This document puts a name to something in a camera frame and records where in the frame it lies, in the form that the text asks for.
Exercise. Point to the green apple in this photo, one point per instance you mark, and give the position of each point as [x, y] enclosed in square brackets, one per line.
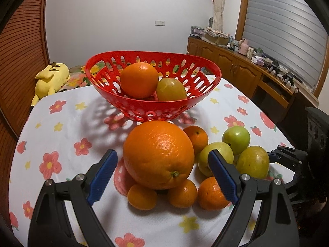
[236, 139]
[205, 159]

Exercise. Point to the stack of patterned boxes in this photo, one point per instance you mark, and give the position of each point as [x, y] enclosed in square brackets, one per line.
[197, 31]

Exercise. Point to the beige curtain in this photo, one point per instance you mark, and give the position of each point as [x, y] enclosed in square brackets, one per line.
[218, 5]

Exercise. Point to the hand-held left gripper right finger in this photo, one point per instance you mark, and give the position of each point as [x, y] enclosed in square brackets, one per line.
[223, 177]

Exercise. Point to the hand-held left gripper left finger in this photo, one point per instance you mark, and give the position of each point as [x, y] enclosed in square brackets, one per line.
[102, 180]

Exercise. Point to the large orange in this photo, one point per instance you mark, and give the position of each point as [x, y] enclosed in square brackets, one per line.
[158, 154]

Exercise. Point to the white wall switch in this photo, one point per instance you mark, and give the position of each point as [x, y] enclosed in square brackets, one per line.
[159, 23]

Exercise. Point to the floral bed sheet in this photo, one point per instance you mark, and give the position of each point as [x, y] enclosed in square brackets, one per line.
[77, 78]

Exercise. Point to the pink kettle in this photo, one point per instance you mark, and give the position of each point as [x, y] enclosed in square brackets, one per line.
[243, 47]

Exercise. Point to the red perforated plastic basket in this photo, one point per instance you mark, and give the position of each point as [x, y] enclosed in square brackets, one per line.
[123, 102]

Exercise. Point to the yellow plush toy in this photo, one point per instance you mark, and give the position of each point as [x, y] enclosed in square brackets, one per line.
[51, 79]

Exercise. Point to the white floral tablecloth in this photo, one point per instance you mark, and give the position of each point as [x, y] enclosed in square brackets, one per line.
[64, 133]

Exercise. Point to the green guava fruit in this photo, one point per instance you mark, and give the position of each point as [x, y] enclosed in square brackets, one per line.
[253, 162]

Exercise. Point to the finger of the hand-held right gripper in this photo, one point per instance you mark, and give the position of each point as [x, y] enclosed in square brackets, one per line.
[287, 157]
[295, 190]

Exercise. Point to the medium orange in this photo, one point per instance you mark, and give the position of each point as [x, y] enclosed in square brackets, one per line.
[138, 79]

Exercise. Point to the yellow-green mango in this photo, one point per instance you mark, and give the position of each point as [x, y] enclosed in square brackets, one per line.
[171, 90]

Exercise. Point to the grey window blind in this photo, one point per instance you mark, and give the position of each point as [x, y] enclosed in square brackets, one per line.
[277, 25]

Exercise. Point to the small tangerine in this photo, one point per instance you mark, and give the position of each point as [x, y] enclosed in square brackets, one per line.
[199, 137]
[182, 194]
[209, 194]
[142, 198]

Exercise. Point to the cardboard box with clutter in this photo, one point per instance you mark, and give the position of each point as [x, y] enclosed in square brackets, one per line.
[217, 37]

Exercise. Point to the wooden slatted door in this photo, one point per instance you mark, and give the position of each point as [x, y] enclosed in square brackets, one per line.
[20, 56]

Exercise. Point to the pale pink tissue box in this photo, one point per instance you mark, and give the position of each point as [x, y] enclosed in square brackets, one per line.
[257, 61]

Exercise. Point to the wooden sideboard cabinet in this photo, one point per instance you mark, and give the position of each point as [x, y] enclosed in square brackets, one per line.
[231, 64]

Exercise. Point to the row of small toiletry items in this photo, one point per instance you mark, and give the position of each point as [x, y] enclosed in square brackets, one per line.
[280, 72]

